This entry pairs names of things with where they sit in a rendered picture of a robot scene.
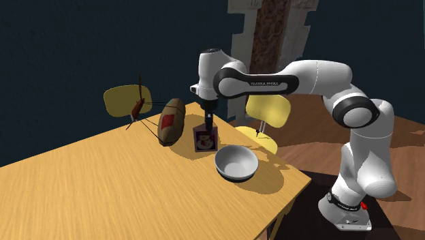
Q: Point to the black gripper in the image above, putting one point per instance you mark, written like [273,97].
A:
[209,105]

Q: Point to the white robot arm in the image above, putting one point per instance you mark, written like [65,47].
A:
[362,146]

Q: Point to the purple box with picture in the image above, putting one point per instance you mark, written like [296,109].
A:
[206,141]

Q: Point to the brown oval thing red label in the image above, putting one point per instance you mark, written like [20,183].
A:
[171,123]

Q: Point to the yellow chair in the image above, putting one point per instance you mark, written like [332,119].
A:
[121,99]
[269,109]

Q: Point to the white bowl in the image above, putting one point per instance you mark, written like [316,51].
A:
[236,162]

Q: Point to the red-brown thing on stick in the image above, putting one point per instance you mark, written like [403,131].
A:
[137,108]

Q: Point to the wooden table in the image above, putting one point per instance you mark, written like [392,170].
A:
[99,186]

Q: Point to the dark robot stand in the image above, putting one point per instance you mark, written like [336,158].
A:
[298,209]

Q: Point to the carved brown door pale frame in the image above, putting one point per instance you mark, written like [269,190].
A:
[269,36]

